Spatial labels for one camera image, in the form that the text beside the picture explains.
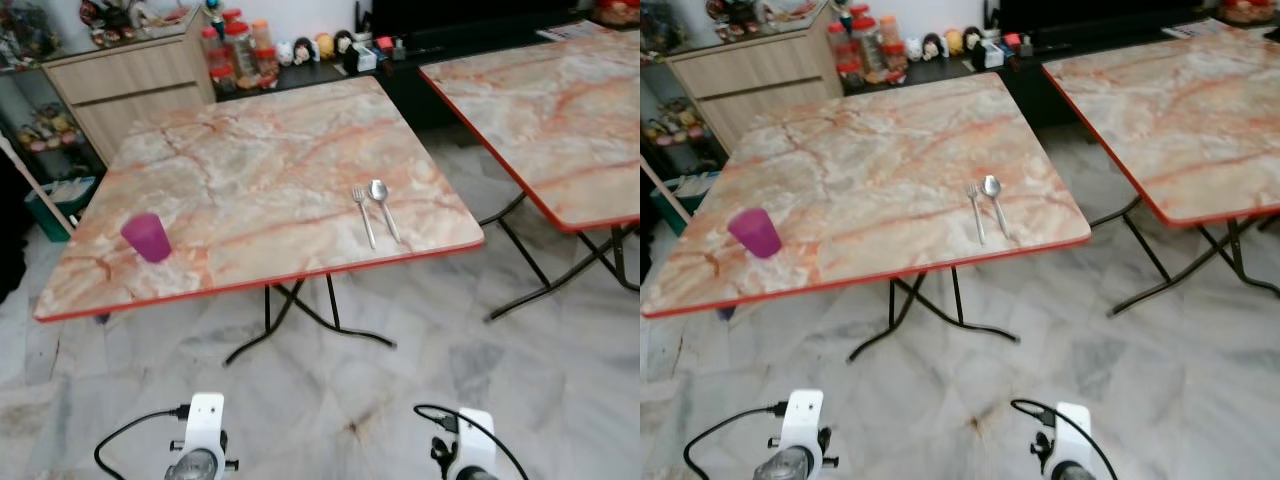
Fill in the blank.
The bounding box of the green storage bin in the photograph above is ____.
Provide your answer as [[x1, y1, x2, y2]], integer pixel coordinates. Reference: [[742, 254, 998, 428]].
[[650, 172, 721, 236], [25, 178, 98, 243]]

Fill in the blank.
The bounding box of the purple plastic cup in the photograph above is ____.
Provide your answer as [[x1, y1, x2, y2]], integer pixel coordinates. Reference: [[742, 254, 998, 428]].
[[120, 212, 173, 264], [727, 207, 783, 260]]

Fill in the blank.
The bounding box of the glass display shelf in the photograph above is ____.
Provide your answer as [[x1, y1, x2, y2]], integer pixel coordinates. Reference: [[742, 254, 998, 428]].
[[0, 0, 106, 191], [640, 0, 706, 186]]

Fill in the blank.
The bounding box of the marble top folding table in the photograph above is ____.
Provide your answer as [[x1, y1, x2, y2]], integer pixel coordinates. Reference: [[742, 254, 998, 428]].
[[418, 37, 641, 323], [640, 72, 1093, 363], [33, 75, 486, 367], [1042, 40, 1280, 317]]

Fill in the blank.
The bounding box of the light wooden cabinet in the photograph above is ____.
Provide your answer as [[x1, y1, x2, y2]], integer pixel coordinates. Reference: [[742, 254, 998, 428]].
[[665, 5, 843, 151], [42, 10, 216, 166]]

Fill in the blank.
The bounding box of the printed paper sheet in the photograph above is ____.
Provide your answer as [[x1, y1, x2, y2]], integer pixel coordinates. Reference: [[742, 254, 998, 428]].
[[537, 20, 611, 43], [1160, 18, 1236, 41]]

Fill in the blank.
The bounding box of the silver metal spoon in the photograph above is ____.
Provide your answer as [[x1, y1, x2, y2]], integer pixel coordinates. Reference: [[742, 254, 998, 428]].
[[369, 179, 402, 244], [983, 175, 1012, 239]]

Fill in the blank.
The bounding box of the small red-lidded plastic jar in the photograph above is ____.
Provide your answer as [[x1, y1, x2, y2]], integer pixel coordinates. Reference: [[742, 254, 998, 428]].
[[200, 27, 227, 93], [827, 22, 856, 89]]

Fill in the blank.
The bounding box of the silver metal fork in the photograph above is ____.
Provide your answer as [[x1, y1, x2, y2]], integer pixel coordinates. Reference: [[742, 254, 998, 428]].
[[352, 186, 378, 250], [966, 183, 987, 246]]

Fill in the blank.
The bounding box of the black television screen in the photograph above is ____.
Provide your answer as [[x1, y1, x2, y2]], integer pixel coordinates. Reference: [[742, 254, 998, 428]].
[[998, 0, 1221, 31], [370, 0, 601, 36]]

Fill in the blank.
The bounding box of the black low console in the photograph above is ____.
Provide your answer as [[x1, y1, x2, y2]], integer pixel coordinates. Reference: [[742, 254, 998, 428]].
[[842, 15, 1231, 126], [215, 20, 601, 131]]

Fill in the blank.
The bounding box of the large red-lidded plastic jar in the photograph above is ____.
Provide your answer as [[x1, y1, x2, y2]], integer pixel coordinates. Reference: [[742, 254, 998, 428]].
[[224, 22, 263, 89], [853, 15, 891, 83]]

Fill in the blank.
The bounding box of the orange-lidded plastic jar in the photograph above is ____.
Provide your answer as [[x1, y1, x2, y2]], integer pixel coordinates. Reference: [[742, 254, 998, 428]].
[[880, 15, 908, 81], [252, 20, 281, 86]]

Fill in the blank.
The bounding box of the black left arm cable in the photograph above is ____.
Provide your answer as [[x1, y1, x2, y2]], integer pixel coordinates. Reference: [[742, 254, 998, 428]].
[[683, 401, 791, 480], [94, 403, 193, 480]]

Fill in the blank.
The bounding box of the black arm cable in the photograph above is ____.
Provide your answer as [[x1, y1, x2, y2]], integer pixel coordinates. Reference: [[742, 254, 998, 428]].
[[1010, 398, 1121, 480], [413, 403, 531, 480], [94, 403, 193, 480], [683, 401, 791, 480]]

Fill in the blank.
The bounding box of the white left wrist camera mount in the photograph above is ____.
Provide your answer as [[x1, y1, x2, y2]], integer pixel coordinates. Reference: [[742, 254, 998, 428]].
[[770, 389, 838, 471], [170, 393, 239, 476]]

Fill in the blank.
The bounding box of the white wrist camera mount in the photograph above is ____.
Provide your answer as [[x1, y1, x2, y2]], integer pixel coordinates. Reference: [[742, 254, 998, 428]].
[[170, 393, 239, 476], [432, 408, 498, 479], [770, 389, 838, 471], [1030, 402, 1093, 476]]

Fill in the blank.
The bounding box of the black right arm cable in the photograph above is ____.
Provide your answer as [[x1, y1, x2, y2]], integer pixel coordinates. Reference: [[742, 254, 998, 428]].
[[1010, 398, 1121, 480], [413, 403, 531, 480]]

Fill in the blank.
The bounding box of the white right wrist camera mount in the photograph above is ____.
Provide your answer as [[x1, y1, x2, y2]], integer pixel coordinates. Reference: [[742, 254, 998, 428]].
[[1030, 402, 1093, 476], [432, 408, 498, 479]]

